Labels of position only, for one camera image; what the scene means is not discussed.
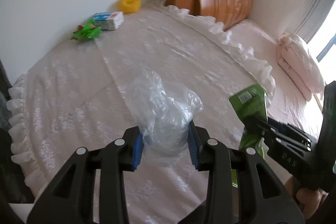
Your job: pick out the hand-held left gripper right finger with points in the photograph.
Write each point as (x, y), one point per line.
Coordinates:
(193, 148)

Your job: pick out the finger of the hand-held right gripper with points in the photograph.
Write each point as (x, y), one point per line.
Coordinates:
(258, 127)
(288, 130)

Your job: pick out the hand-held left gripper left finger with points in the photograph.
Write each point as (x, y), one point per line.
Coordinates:
(137, 146)

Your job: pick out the green snack bag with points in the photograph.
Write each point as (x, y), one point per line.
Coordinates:
(249, 106)

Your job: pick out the clear plastic bag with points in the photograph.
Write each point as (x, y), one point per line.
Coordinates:
(162, 113)

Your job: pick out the person's right hand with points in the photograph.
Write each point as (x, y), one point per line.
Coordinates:
(307, 199)

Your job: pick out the pink bed sheet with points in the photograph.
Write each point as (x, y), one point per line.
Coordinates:
(283, 108)

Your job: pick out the pink folded quilt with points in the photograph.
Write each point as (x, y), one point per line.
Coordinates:
(292, 69)

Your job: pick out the white lace ruffled cover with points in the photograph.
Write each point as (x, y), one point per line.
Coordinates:
(105, 77)

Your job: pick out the white pillow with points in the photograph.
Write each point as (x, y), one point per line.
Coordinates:
(302, 53)

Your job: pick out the window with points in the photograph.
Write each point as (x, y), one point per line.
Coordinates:
(328, 48)

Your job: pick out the green crumpled wrapper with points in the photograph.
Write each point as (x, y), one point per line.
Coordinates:
(86, 31)

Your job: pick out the grey curtain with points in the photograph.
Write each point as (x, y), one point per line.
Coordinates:
(312, 6)

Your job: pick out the blue and white box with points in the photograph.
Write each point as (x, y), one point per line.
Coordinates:
(109, 20)

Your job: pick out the dark grey cloth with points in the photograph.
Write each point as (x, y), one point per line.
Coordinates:
(3, 119)

